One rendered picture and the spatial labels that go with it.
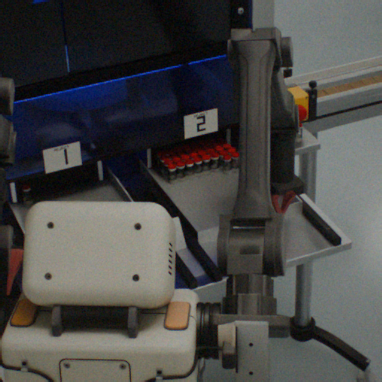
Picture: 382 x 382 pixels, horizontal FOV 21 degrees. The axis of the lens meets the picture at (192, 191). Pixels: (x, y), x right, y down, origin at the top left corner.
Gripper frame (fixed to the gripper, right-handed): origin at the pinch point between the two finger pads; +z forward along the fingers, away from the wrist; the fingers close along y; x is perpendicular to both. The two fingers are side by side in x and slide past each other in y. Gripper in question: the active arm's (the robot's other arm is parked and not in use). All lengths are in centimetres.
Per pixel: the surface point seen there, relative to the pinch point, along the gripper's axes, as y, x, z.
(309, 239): -8.1, -2.8, 3.2
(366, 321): 52, -59, 89
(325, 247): -12.2, -4.6, 3.3
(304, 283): 44, -31, 58
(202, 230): 0.4, 18.9, -0.4
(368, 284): 69, -70, 88
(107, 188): 30.5, 30.8, 2.1
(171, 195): 21.0, 17.9, 2.2
